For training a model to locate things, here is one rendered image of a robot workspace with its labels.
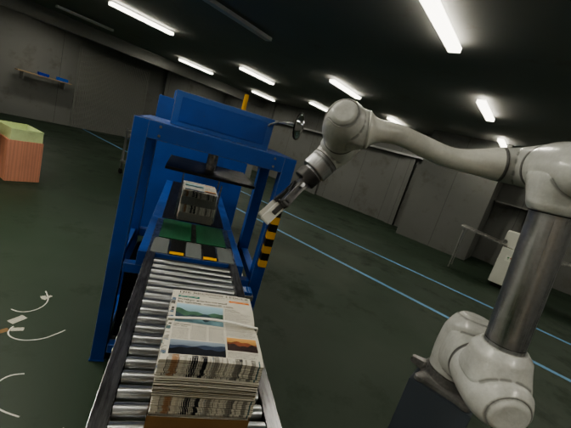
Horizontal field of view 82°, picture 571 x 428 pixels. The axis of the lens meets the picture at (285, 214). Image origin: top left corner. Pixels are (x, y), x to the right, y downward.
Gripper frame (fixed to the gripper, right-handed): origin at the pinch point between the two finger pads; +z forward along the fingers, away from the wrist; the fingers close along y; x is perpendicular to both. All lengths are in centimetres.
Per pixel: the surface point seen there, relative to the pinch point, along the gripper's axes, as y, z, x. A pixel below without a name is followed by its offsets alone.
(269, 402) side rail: 2, 42, -48
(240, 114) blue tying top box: 104, -30, 43
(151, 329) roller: 30, 64, -6
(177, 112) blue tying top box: 99, -2, 67
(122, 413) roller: -9, 67, -13
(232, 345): -7.7, 32.9, -20.6
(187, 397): -15, 49, -20
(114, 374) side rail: 3, 69, -5
